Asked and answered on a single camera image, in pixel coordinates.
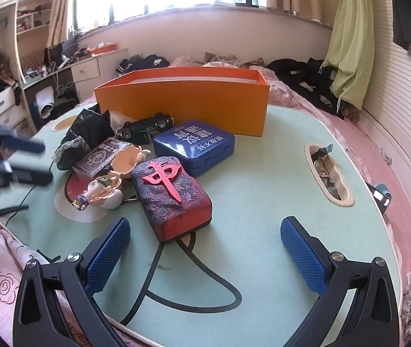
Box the blue tin case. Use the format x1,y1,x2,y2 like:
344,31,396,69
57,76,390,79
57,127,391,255
153,120,235,177

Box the teal tape dispenser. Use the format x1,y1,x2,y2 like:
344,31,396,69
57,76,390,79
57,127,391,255
367,182,392,215

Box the black striped clothes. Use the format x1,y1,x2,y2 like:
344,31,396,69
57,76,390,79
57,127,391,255
115,54,170,75

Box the red mahjong tile block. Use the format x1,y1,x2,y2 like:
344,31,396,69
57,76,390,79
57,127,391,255
131,157,212,243

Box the orange cardboard box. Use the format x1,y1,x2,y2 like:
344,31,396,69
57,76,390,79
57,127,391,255
95,67,270,136

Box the white drawer cabinet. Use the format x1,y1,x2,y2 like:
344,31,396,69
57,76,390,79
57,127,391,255
23,49,128,130

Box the anime doll figure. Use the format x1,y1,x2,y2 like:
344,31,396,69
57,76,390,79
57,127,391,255
72,144,151,211

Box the small black binder clip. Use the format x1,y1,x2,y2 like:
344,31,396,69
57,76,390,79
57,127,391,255
311,143,333,161

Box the black clothes pile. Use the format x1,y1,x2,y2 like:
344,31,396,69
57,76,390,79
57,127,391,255
266,58,346,120

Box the brown card deck box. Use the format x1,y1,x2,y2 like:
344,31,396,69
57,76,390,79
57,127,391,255
73,138,130,179

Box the green hanging garment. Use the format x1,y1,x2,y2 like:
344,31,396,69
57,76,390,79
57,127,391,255
322,0,375,110

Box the black lace cloth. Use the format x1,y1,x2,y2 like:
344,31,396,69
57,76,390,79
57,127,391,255
53,104,114,171

